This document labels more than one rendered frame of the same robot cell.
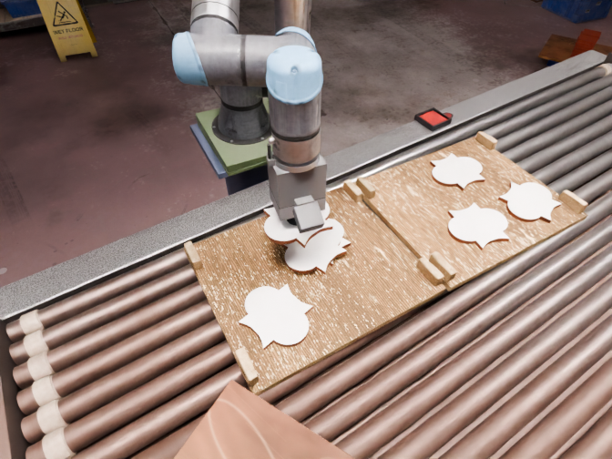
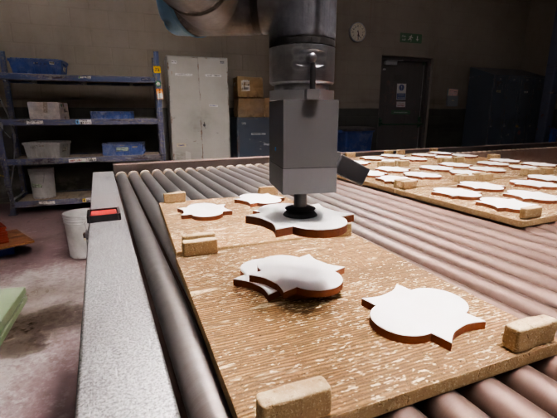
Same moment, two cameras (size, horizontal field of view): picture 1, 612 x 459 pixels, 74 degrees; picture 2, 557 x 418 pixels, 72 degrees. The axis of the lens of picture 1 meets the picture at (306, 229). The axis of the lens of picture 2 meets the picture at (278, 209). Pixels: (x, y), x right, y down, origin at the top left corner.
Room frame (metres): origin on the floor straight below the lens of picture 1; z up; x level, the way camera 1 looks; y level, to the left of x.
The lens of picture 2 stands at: (0.49, 0.48, 1.17)
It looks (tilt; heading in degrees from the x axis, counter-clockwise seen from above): 14 degrees down; 278
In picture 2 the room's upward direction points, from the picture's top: straight up
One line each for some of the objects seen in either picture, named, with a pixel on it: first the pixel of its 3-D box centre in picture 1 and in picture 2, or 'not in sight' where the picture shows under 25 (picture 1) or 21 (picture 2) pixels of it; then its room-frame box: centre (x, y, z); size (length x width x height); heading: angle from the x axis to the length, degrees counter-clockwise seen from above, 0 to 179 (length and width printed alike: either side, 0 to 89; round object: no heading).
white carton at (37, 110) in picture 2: not in sight; (49, 111); (3.94, -3.93, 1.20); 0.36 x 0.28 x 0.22; 15
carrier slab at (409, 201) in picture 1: (464, 200); (241, 217); (0.70, -0.38, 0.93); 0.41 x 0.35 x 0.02; 119
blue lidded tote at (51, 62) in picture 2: not in sight; (40, 69); (3.96, -3.90, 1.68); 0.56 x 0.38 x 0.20; 25
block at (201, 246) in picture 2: (352, 190); (200, 246); (0.71, -0.11, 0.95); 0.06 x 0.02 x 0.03; 30
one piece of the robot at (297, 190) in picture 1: (299, 188); (319, 139); (0.50, 0.01, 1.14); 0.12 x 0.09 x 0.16; 20
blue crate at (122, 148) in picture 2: not in sight; (124, 148); (3.21, -4.31, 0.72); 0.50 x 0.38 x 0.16; 20
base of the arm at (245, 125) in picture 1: (242, 110); not in sight; (1.04, 0.18, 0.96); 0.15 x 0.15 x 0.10
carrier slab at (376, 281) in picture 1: (309, 269); (324, 294); (0.49, -0.01, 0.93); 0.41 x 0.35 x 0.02; 120
